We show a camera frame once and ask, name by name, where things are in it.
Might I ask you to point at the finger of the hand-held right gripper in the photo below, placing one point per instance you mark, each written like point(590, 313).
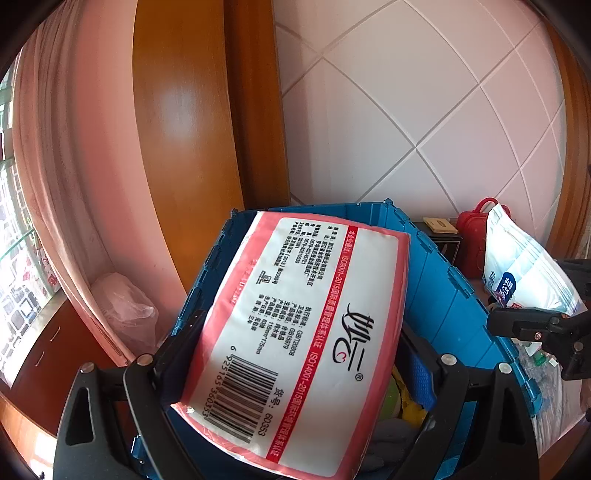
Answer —
point(521, 323)

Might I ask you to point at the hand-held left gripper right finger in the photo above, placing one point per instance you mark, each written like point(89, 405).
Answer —
point(422, 383)

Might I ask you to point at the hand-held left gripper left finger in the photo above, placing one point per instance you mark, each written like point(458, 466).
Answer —
point(178, 355)

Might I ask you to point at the white blue printed bag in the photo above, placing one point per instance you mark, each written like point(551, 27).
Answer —
point(512, 267)

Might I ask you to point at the blue plastic crate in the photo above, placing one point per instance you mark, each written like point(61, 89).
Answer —
point(457, 295)

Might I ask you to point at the pink tissue pack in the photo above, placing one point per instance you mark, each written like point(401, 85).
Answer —
point(295, 332)

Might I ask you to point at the yellow green soft toy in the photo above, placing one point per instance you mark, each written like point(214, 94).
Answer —
point(406, 408)

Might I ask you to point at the pale striped bed sheet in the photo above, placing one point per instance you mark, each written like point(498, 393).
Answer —
point(554, 415)

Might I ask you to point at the clear plastic bag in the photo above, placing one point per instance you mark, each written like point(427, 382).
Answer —
point(122, 309)

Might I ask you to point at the red toy suitcase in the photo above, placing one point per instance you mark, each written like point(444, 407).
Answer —
point(471, 240)

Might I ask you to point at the wooden side cabinet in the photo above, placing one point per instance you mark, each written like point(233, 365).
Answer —
point(55, 350)

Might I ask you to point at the small beige box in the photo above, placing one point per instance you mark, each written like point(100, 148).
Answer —
point(438, 225)

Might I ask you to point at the window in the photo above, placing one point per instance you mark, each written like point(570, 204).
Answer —
point(18, 277)

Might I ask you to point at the pink curtain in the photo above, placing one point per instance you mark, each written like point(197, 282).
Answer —
point(92, 161)

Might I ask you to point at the wooden headboard frame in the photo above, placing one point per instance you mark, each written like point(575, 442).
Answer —
point(194, 138)

